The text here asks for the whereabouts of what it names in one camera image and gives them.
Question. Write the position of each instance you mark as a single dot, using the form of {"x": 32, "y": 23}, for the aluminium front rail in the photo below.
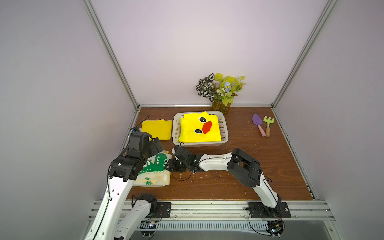
{"x": 236, "y": 210}

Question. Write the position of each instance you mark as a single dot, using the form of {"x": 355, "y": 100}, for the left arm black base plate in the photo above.
{"x": 163, "y": 211}

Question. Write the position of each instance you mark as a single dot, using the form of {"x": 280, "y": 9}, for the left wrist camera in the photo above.
{"x": 135, "y": 130}

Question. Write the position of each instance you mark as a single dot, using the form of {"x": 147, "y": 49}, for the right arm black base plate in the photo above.
{"x": 258, "y": 210}

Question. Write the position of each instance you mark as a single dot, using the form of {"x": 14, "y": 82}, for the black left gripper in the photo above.
{"x": 154, "y": 149}

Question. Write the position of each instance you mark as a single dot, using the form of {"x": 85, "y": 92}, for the purple toy trowel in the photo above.
{"x": 258, "y": 122}

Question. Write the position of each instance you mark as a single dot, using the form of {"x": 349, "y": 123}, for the white perforated plastic basket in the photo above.
{"x": 222, "y": 126}

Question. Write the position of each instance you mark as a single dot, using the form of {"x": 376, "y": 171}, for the artificial potted plant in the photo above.
{"x": 220, "y": 90}

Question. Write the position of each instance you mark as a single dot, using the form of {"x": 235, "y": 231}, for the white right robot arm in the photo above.
{"x": 246, "y": 169}

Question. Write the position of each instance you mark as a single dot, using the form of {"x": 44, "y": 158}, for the left controller board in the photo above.
{"x": 148, "y": 229}

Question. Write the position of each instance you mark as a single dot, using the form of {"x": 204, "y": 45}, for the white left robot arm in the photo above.
{"x": 121, "y": 177}

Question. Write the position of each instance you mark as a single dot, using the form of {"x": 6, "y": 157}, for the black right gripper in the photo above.
{"x": 176, "y": 163}

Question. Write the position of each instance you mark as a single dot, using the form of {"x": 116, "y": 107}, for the right controller board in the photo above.
{"x": 275, "y": 228}

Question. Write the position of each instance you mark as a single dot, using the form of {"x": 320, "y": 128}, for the green toy rake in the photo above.
{"x": 269, "y": 121}

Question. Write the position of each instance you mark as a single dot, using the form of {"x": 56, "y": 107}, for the yellow duck face raincoat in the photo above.
{"x": 199, "y": 128}

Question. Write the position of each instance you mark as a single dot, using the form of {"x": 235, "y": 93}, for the green dinosaur print raincoat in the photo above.
{"x": 154, "y": 173}

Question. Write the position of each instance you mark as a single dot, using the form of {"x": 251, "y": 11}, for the plain yellow folded raincoat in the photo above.
{"x": 161, "y": 129}

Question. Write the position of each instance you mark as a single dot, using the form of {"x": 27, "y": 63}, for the controller board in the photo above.
{"x": 148, "y": 229}
{"x": 275, "y": 228}

